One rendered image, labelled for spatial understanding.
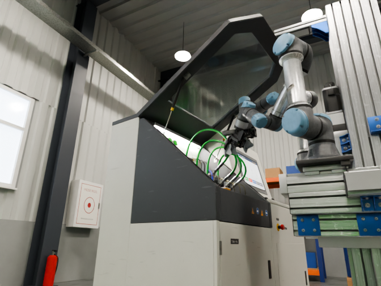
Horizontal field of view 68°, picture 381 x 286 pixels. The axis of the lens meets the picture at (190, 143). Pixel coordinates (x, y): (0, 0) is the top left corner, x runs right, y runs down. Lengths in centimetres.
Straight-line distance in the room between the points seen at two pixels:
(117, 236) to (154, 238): 30
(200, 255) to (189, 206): 24
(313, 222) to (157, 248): 76
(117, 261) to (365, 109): 155
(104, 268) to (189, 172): 78
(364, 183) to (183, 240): 82
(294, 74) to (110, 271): 144
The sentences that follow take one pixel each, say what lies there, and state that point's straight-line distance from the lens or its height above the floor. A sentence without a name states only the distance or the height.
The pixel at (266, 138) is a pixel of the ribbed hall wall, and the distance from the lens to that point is 876.
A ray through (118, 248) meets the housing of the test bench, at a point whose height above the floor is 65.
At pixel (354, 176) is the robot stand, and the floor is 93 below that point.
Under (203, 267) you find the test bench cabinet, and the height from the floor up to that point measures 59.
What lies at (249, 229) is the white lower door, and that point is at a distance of 165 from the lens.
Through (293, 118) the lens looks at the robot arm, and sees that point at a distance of 131.
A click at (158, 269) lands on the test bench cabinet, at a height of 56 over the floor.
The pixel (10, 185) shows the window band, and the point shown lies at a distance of 540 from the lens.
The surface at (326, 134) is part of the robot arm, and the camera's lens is 141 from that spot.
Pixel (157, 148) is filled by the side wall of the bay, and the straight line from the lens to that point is 167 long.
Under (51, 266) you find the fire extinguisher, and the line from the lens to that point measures 522.
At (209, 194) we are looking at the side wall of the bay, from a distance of 138.
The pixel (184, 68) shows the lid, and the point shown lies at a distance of 174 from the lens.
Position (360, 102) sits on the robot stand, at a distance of 168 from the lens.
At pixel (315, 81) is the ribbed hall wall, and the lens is 929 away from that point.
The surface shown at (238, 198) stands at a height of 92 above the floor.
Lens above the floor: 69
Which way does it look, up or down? 20 degrees up
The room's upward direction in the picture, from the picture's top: 1 degrees clockwise
